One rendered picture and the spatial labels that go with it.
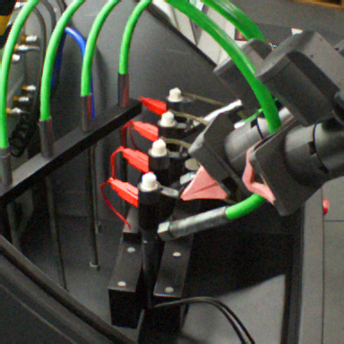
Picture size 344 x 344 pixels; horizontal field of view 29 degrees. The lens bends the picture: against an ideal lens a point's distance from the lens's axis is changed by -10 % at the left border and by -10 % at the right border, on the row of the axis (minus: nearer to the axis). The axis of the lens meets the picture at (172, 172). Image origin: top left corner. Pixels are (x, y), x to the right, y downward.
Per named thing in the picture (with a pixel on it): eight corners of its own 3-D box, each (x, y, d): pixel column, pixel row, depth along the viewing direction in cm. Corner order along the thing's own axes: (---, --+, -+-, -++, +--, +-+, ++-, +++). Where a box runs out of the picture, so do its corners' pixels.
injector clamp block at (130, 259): (178, 361, 100) (181, 296, 92) (114, 354, 101) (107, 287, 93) (203, 235, 128) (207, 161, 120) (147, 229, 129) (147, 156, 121)
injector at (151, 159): (180, 280, 105) (184, 159, 94) (147, 277, 106) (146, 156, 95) (183, 269, 108) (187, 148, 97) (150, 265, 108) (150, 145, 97)
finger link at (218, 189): (167, 151, 90) (219, 114, 84) (207, 194, 91) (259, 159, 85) (145, 181, 85) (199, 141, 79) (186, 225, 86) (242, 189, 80)
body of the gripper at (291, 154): (242, 158, 63) (284, 139, 56) (310, 106, 67) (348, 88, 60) (279, 219, 63) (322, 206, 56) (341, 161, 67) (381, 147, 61)
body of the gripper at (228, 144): (210, 117, 85) (253, 87, 80) (265, 181, 86) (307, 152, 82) (190, 144, 80) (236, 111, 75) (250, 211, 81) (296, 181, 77)
